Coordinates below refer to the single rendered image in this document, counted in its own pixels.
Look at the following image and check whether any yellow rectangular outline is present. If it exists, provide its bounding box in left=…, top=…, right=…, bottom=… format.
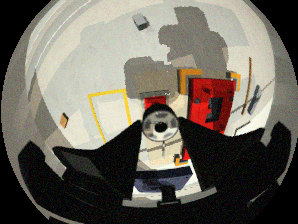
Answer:
left=88, top=88, right=132, bottom=143

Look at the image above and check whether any small orange block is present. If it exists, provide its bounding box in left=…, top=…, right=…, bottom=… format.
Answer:
left=60, top=113, right=68, bottom=128

